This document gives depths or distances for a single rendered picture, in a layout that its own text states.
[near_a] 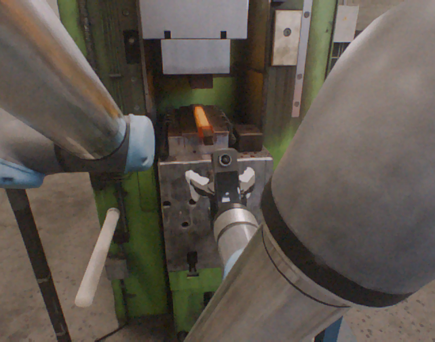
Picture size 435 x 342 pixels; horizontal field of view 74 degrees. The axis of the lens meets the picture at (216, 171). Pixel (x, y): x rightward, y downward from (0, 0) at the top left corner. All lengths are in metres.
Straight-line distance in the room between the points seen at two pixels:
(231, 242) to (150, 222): 0.88
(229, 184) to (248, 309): 0.33
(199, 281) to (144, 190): 0.42
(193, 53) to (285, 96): 0.40
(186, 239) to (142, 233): 0.29
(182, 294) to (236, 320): 1.05
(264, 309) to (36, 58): 0.21
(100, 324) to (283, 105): 1.33
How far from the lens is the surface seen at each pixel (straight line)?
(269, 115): 1.14
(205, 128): 0.93
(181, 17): 0.92
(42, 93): 0.24
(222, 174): 0.52
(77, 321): 1.75
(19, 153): 0.43
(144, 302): 1.59
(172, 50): 0.92
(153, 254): 1.38
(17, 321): 1.89
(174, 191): 0.97
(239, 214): 0.47
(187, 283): 1.22
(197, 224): 1.05
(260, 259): 0.19
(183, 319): 1.38
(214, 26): 0.92
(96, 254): 1.04
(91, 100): 0.28
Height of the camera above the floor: 1.27
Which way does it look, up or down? 25 degrees down
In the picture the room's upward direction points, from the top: straight up
